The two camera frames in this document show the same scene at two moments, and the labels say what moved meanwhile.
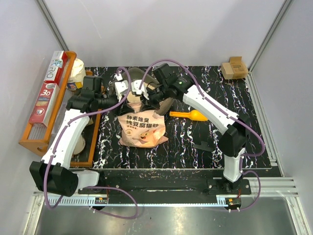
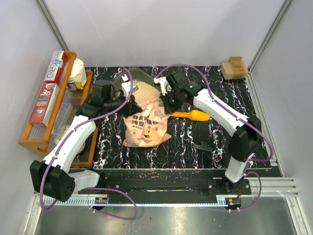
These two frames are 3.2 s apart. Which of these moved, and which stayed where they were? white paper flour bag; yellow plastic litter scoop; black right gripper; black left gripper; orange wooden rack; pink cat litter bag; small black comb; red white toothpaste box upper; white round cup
Moved: black right gripper; black left gripper; pink cat litter bag
Stayed: red white toothpaste box upper; white round cup; orange wooden rack; yellow plastic litter scoop; white paper flour bag; small black comb
